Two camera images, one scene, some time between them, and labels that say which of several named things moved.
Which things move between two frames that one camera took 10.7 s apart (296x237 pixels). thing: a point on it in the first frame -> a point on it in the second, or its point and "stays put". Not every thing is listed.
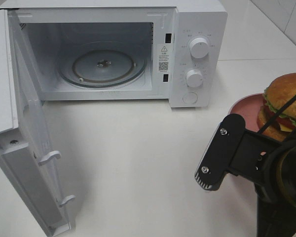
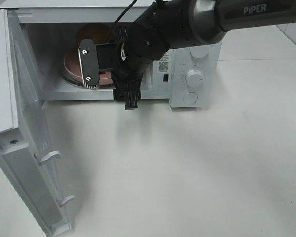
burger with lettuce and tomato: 278,92 -> 97,31
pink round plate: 248,107 -> 72,63
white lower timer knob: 194,78 stays put
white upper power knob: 199,47 stays put
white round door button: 190,98 stays put
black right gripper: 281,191 -> 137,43
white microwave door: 20,138 stays put
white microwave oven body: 125,50 stays put
